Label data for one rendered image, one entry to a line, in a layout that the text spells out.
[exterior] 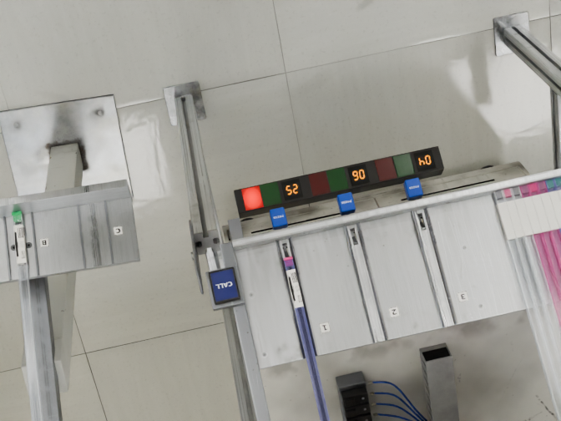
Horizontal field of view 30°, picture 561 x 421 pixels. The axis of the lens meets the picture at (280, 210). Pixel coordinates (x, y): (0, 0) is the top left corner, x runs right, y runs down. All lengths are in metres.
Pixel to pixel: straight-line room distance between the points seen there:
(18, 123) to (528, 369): 1.17
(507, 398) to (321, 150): 0.72
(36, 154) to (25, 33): 0.27
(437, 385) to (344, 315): 0.37
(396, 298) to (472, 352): 0.37
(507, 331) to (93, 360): 1.09
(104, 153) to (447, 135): 0.78
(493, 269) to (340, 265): 0.24
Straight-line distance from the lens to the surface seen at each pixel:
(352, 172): 1.69
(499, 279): 1.67
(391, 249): 1.66
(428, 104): 2.41
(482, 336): 1.96
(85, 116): 2.31
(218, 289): 1.59
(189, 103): 2.25
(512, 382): 2.05
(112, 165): 2.35
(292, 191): 1.68
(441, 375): 1.93
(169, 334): 2.59
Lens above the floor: 2.16
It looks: 62 degrees down
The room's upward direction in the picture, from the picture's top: 163 degrees clockwise
